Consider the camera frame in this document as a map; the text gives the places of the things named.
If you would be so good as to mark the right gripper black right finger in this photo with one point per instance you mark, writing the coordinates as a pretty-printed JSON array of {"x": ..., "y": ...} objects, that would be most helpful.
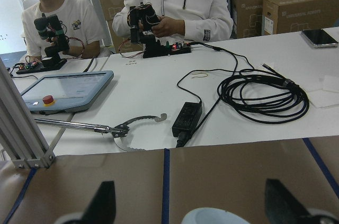
[{"x": 281, "y": 206}]

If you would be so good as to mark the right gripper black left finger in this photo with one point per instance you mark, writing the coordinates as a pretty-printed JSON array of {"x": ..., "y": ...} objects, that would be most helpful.
[{"x": 102, "y": 208}]

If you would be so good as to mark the light blue cup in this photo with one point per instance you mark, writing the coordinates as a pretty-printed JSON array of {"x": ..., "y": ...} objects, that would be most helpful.
[{"x": 211, "y": 215}]

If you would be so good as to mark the black power adapter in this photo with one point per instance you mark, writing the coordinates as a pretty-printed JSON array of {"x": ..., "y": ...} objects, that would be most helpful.
[{"x": 186, "y": 122}]

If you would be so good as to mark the teach pendant tablet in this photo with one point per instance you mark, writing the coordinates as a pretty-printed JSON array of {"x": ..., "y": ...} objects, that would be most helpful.
[{"x": 67, "y": 93}]

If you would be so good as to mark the smartphone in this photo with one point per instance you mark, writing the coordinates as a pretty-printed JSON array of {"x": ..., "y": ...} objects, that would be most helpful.
[{"x": 318, "y": 38}]

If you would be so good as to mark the black teleoperation leader device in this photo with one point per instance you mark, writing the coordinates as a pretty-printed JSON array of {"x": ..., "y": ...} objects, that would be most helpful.
[{"x": 141, "y": 20}]

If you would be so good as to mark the cardboard box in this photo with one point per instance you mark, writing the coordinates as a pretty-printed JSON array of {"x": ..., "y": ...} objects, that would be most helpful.
[
  {"x": 247, "y": 17},
  {"x": 284, "y": 16}
]

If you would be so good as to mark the person in white hoodie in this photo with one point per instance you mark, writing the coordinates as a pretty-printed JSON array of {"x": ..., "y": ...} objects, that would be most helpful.
[{"x": 182, "y": 20}]

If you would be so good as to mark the green handled reacher grabber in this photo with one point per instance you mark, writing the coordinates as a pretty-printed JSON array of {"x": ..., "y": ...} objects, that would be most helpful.
[{"x": 118, "y": 132}]

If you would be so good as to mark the aluminium frame post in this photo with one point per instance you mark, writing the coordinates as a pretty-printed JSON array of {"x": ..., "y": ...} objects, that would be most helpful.
[{"x": 20, "y": 135}]

